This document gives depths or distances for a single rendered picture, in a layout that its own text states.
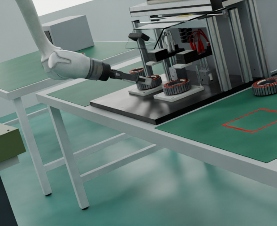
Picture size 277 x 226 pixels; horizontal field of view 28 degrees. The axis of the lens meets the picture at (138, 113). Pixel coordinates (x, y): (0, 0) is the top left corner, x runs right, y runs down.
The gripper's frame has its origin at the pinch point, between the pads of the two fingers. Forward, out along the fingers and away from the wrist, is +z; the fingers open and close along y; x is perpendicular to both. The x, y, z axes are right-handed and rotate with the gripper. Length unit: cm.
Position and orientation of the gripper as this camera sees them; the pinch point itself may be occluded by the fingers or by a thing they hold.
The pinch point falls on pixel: (141, 80)
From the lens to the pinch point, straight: 242.5
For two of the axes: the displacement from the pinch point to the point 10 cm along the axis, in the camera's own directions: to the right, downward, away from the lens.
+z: 8.8, 1.7, 4.5
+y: 4.4, 1.2, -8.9
